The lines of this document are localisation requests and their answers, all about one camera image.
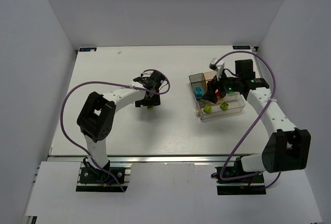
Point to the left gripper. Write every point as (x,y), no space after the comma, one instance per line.
(148,101)

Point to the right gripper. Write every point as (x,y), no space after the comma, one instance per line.
(221,87)

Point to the long teal lego brick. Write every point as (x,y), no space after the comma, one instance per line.
(198,91)

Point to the lime square lego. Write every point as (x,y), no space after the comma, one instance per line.
(207,109)
(224,105)

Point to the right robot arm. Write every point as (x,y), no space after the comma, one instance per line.
(288,146)

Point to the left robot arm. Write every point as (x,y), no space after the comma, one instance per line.
(97,115)

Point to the smoky grey plastic tray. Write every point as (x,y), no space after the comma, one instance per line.
(198,84)

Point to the clear plastic base box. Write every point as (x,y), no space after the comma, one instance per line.
(236,105)

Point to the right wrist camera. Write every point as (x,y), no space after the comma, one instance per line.
(217,66)

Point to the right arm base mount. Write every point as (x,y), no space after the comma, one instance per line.
(242,187)

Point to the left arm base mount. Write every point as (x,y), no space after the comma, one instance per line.
(91,179)

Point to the aluminium table frame rail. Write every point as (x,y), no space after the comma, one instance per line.
(161,159)

